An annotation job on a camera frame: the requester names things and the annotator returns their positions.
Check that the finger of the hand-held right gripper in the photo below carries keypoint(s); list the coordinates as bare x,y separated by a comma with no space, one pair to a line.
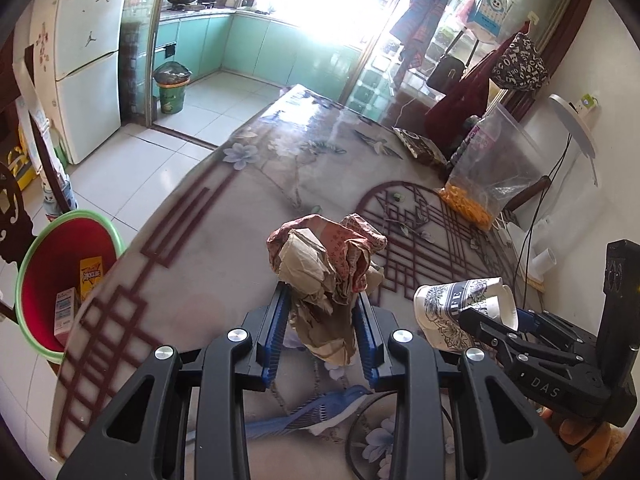
492,330
550,327

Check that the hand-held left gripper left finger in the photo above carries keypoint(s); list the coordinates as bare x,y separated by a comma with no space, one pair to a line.
277,330

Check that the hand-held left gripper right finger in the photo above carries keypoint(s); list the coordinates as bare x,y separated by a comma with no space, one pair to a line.
365,345

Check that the printed paper cup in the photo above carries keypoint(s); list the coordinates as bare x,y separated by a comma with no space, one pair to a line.
450,310

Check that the brown paper packet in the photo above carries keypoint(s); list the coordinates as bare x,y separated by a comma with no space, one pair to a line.
325,270

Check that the yellow snack packet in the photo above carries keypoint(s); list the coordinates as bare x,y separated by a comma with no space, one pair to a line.
92,275

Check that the white carton with red print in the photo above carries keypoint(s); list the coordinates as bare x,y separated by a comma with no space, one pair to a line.
65,310

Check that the red basin with green rim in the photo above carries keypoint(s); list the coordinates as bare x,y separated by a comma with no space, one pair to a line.
55,270

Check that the black shoulder bag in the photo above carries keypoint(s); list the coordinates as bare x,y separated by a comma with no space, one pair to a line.
445,74

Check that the person's right forearm fluffy sleeve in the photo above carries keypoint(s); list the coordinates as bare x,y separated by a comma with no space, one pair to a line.
602,440

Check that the green trash bin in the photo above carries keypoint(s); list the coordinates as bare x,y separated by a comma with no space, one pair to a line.
172,87

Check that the person's right hand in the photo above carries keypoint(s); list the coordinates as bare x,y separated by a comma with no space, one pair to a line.
572,430

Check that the wooden board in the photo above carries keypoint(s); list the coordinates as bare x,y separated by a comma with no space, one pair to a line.
537,284

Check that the white cylindrical cup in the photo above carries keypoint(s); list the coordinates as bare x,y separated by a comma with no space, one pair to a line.
544,260

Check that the plastic bag of orange snacks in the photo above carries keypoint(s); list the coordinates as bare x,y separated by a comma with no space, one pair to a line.
492,170

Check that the dark snack packet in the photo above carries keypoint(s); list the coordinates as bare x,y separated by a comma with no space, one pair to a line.
420,147

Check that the white desk lamp base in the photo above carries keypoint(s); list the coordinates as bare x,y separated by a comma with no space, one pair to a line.
575,125

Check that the dark red hanging cloth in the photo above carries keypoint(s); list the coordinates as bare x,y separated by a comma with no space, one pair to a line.
467,97

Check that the plastic bottle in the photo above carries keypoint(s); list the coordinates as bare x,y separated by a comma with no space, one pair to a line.
52,202

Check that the black white patterned bag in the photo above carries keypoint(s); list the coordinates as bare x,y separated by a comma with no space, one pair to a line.
520,62

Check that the teal kitchen base cabinets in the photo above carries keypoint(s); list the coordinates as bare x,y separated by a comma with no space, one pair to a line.
240,45

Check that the carved dark wooden chair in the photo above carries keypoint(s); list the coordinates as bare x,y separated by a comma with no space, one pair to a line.
10,220

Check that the yellow box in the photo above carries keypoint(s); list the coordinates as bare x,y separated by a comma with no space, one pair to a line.
17,160

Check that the white leaning board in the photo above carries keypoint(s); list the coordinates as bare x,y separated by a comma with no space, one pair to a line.
37,125

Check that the blue red hanging apron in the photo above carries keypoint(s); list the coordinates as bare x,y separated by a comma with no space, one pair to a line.
425,20

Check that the white blue hanging bag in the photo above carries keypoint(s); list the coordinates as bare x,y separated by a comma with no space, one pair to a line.
492,7

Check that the white plastic bag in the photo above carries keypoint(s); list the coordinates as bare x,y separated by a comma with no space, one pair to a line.
262,1

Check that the white refrigerator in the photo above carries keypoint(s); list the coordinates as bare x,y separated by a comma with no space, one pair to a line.
85,60

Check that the white green wall plug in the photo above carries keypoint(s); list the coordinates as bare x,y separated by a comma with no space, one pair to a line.
585,105

